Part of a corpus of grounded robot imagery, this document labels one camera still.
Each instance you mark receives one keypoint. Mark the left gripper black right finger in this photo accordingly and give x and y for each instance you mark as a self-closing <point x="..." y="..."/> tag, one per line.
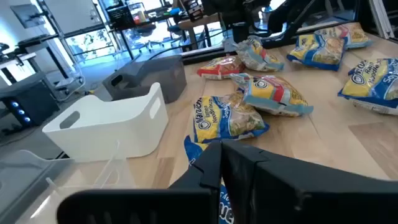
<point x="311" y="199"/>

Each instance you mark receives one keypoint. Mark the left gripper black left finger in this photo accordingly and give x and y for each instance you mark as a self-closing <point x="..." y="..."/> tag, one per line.
<point x="140" y="208"/>

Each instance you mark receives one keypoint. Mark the blue Maruchan soy sauce pack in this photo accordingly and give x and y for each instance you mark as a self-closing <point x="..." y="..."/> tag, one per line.
<point x="191" y="151"/>
<point x="317" y="51"/>
<point x="370" y="84"/>
<point x="217" y="121"/>

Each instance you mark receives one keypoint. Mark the light blue Maruchan noodle pack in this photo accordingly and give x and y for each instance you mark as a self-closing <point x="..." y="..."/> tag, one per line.
<point x="354" y="35"/>
<point x="258" y="57"/>
<point x="273" y="93"/>

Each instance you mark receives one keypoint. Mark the red Maruchan beef noodle pack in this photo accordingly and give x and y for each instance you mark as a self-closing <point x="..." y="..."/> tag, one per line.
<point x="219" y="67"/>

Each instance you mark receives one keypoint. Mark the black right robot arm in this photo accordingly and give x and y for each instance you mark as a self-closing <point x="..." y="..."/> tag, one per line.
<point x="289" y="28"/>

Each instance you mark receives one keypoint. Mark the white plastic bin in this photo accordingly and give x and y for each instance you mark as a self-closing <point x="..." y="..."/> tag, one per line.
<point x="109" y="133"/>

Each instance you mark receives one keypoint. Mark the clear plastic bin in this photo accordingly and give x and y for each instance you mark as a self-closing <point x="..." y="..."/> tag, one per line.
<point x="28" y="168"/>

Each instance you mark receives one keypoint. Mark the grey plastic bin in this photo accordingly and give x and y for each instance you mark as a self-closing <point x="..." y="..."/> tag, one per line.
<point x="161" y="77"/>

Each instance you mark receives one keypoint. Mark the black computer tower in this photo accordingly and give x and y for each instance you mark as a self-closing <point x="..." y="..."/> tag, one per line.
<point x="34" y="96"/>

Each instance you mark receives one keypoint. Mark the black office chair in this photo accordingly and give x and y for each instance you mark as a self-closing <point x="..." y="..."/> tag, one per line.
<point x="146" y="29"/>

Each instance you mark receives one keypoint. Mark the wooden desk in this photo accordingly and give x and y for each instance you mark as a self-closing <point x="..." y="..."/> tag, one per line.
<point x="199" y="23"/>

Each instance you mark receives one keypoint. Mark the grey wall-mounted monitor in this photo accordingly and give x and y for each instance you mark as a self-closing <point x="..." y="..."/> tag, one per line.
<point x="28" y="15"/>

